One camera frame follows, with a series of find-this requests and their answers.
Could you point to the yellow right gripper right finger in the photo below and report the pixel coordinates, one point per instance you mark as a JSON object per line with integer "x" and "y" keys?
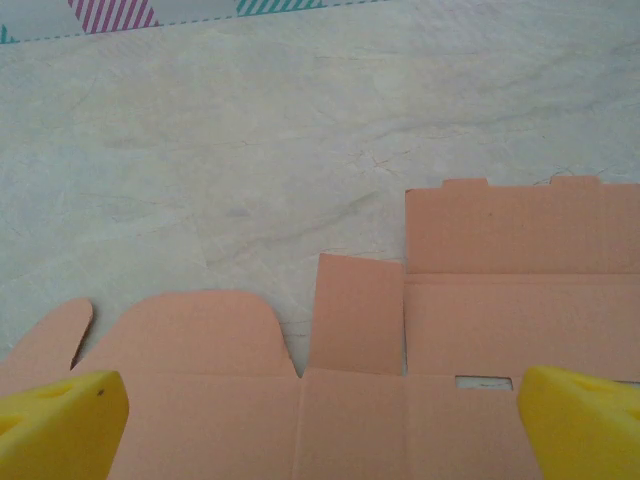
{"x": 585, "y": 430}

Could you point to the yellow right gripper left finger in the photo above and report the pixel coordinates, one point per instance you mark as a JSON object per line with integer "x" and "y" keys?
{"x": 60, "y": 430}

